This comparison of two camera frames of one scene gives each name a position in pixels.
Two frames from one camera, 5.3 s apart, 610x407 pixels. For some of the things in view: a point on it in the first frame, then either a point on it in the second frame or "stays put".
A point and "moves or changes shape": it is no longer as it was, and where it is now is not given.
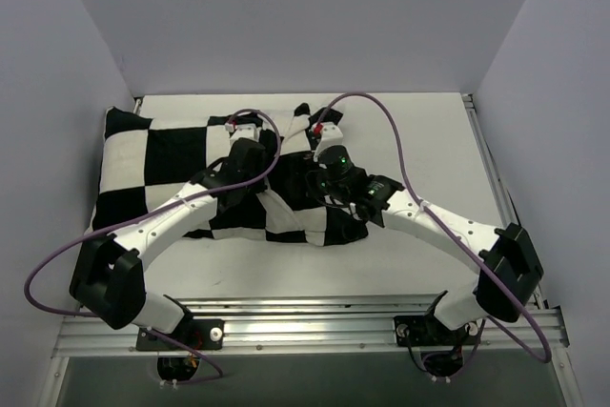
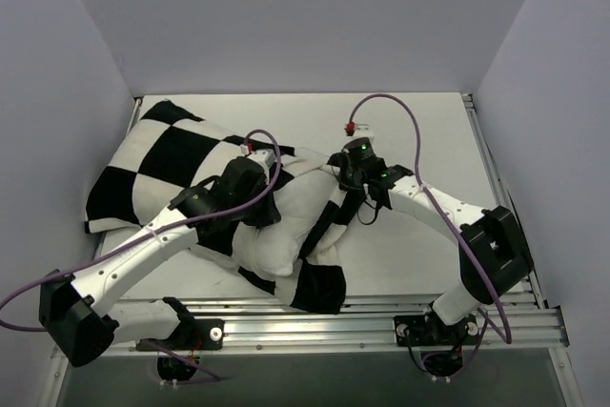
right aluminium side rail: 496,180 stays put
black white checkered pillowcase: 143,159 moves or changes shape
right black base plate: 425,331 stays put
